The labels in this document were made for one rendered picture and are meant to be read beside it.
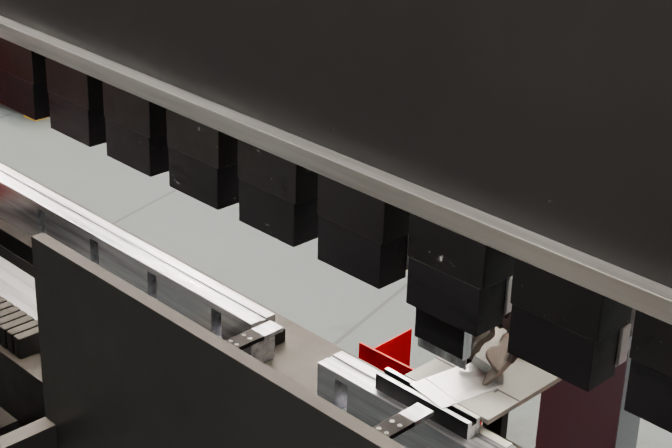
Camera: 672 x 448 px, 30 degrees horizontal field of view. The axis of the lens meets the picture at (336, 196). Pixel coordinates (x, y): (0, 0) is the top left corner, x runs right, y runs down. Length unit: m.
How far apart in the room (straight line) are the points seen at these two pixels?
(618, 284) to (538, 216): 0.14
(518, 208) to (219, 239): 3.39
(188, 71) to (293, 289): 2.62
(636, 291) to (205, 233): 3.58
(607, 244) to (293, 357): 1.06
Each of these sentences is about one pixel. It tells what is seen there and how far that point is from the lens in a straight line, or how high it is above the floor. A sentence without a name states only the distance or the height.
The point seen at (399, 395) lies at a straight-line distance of 2.09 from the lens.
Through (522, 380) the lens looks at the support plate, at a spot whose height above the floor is 1.00.
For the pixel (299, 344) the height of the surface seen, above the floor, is 0.88.
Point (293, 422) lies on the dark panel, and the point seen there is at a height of 1.30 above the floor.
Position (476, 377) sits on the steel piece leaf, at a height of 1.00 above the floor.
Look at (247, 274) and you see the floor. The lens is 4.57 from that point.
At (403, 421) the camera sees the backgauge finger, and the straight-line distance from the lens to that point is 1.99.
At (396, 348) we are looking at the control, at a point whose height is 0.78.
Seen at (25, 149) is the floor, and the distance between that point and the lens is 5.76.
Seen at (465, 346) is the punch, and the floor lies 1.12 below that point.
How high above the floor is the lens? 2.12
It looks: 24 degrees down
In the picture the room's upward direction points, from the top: 2 degrees clockwise
